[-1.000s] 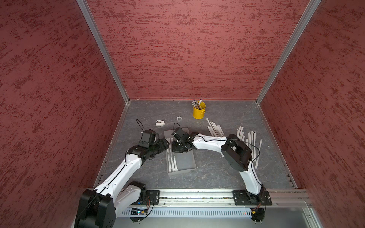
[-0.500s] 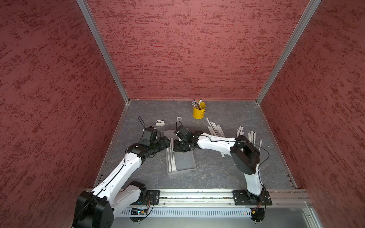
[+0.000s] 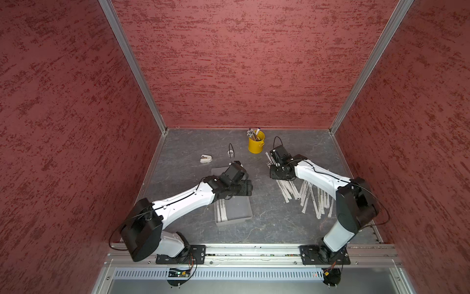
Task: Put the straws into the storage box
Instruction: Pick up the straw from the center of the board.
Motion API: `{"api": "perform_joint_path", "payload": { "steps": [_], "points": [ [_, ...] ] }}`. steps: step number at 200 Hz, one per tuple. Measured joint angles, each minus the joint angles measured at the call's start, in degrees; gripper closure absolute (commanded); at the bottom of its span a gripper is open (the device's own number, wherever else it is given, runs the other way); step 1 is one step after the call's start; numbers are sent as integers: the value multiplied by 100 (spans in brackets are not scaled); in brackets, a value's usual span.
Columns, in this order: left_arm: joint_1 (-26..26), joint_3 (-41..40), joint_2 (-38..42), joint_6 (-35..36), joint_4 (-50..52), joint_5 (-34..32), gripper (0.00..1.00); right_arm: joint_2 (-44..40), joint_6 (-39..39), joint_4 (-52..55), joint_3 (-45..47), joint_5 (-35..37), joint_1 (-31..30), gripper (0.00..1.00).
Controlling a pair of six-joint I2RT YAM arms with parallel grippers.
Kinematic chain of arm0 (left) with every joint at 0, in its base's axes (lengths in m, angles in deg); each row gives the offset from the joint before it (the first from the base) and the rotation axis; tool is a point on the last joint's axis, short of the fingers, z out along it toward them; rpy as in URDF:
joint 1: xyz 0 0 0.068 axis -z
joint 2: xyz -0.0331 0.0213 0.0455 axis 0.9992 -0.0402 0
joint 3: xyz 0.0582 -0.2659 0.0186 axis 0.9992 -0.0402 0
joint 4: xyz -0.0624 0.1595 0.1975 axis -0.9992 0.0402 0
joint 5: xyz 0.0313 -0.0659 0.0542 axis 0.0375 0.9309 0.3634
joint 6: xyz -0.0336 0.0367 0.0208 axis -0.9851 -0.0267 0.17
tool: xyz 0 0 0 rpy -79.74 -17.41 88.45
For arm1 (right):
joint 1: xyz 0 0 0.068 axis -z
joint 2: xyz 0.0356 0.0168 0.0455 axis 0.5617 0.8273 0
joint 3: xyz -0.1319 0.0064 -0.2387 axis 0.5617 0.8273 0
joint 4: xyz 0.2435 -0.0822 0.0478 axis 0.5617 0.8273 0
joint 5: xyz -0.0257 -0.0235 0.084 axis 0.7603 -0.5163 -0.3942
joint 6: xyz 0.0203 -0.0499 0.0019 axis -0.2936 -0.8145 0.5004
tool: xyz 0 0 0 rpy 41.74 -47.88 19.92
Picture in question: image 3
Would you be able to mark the aluminium corner post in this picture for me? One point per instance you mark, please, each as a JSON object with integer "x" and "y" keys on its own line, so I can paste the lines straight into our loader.
{"x": 120, "y": 35}
{"x": 399, "y": 13}

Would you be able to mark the left aluminium corner post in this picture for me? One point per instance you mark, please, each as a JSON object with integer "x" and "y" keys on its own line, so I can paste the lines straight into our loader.
{"x": 120, "y": 35}

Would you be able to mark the yellow metal cup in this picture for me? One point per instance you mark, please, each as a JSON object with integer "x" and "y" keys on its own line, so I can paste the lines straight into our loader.
{"x": 256, "y": 146}

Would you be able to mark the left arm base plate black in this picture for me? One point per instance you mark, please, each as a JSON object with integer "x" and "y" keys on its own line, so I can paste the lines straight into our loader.
{"x": 190, "y": 255}

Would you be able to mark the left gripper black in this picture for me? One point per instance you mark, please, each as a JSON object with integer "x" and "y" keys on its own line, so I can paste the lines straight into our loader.
{"x": 245, "y": 187}

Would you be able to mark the white plastic clip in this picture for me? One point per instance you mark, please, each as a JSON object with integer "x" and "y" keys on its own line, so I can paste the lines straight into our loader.
{"x": 205, "y": 159}

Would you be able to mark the translucent plastic storage box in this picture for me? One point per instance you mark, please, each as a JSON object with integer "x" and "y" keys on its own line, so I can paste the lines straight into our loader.
{"x": 238, "y": 208}

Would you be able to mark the perforated cable duct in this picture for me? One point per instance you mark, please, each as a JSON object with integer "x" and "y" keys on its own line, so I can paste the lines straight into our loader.
{"x": 213, "y": 274}

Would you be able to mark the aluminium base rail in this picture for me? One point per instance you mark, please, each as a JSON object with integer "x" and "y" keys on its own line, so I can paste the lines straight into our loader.
{"x": 288, "y": 256}

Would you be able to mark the paper straw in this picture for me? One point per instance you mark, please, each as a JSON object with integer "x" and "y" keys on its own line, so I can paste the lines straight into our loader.
{"x": 217, "y": 210}
{"x": 222, "y": 211}

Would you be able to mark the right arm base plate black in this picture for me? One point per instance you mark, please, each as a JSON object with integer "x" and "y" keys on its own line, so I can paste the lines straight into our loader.
{"x": 321, "y": 255}

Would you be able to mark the right aluminium corner post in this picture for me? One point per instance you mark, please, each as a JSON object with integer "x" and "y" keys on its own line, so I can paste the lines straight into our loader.
{"x": 399, "y": 13}

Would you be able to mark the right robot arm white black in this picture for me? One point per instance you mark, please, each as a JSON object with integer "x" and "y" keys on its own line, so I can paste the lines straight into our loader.
{"x": 356, "y": 206}

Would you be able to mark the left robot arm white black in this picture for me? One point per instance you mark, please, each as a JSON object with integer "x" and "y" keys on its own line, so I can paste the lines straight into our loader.
{"x": 143, "y": 230}

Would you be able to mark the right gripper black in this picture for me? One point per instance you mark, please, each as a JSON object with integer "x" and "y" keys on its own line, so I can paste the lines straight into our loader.
{"x": 272, "y": 167}

